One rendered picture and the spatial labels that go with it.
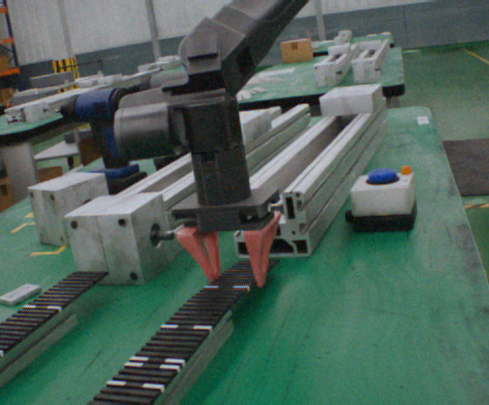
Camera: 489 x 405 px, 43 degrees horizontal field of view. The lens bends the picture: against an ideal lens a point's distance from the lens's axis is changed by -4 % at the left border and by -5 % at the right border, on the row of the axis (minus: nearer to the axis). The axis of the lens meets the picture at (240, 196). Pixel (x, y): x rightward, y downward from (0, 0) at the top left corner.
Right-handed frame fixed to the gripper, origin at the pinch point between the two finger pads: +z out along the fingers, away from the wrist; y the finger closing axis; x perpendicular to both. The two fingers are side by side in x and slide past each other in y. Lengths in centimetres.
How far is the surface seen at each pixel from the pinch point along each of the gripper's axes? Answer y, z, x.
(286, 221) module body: -2.2, -2.3, -12.7
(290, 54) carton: 102, -8, -392
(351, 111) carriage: -1, -7, -70
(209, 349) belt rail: -1.9, 1.5, 13.3
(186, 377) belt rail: -1.8, 1.5, 18.4
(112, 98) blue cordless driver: 37, -18, -41
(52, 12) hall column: 684, -129, -929
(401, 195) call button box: -15.7, -2.6, -20.8
